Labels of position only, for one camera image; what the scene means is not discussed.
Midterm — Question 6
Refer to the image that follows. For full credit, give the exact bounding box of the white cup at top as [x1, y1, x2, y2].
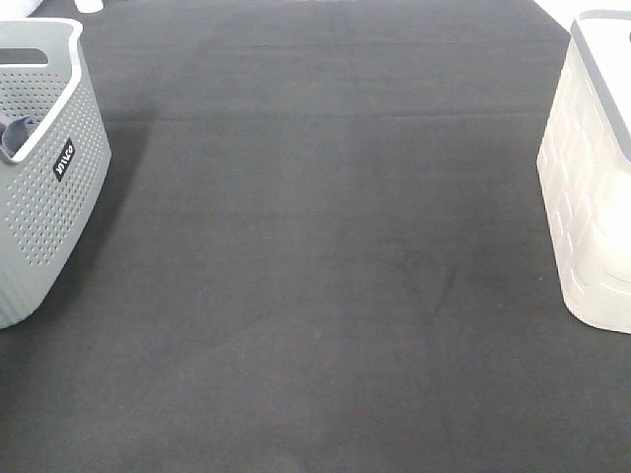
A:
[75, 0, 105, 14]

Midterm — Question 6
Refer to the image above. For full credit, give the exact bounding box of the cream plastic basket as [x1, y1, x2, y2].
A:
[536, 9, 630, 333]

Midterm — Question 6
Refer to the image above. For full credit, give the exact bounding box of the grey perforated laundry basket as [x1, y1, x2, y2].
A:
[1, 18, 111, 327]

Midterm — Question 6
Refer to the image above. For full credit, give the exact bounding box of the grey-blue towel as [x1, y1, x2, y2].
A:
[1, 114, 37, 156]

